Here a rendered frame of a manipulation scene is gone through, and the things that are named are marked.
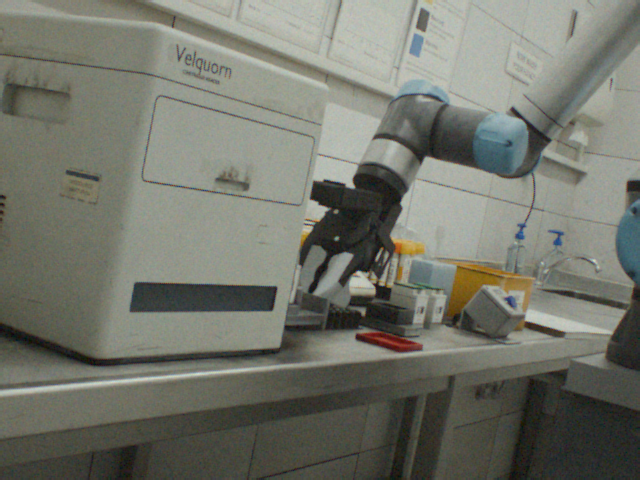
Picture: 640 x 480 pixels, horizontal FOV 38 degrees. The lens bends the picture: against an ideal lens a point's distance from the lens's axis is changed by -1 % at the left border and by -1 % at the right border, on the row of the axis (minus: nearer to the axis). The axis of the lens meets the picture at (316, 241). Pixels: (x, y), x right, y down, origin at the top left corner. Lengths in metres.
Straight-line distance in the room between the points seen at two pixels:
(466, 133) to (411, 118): 0.08
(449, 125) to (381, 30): 1.12
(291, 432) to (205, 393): 1.48
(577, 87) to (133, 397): 0.77
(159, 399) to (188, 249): 0.14
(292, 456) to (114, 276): 1.62
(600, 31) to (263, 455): 1.36
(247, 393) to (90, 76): 0.34
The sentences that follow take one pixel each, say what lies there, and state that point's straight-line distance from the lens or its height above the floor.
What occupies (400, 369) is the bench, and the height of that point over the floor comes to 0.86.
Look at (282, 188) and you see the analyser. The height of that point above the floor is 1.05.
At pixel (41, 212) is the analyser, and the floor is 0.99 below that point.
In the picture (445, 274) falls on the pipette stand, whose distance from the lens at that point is 1.63.
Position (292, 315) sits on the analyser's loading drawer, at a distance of 1.08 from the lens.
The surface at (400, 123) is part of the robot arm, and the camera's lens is 1.25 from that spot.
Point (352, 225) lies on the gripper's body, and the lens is 1.18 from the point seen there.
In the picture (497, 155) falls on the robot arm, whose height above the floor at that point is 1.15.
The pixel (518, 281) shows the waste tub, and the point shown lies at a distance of 1.73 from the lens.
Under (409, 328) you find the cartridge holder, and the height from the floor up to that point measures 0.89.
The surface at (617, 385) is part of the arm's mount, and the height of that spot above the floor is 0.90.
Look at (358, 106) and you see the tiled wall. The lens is 2.31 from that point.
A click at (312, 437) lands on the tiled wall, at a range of 2.46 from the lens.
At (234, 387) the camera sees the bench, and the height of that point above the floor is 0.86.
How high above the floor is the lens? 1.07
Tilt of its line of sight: 3 degrees down
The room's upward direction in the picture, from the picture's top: 11 degrees clockwise
